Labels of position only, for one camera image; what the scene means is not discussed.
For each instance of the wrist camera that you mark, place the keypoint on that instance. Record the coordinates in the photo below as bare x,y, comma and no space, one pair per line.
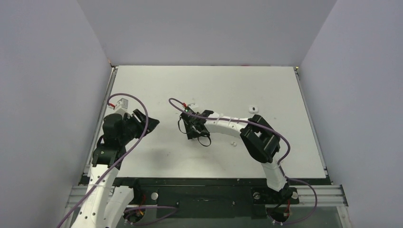
194,107
120,107

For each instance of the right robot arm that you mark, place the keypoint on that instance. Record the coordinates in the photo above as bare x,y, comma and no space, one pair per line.
259,138

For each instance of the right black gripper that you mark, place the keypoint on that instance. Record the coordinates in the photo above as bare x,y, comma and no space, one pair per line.
195,126

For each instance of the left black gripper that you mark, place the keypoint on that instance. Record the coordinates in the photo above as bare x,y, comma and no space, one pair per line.
141,124

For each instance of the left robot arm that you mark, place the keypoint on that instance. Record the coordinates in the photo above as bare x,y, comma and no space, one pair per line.
103,204

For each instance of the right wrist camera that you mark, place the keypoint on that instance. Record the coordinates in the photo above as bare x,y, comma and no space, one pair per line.
194,107

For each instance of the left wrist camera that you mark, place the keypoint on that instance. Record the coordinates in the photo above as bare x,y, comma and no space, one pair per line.
120,107

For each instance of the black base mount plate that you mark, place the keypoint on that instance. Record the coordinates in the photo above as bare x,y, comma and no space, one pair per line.
221,198

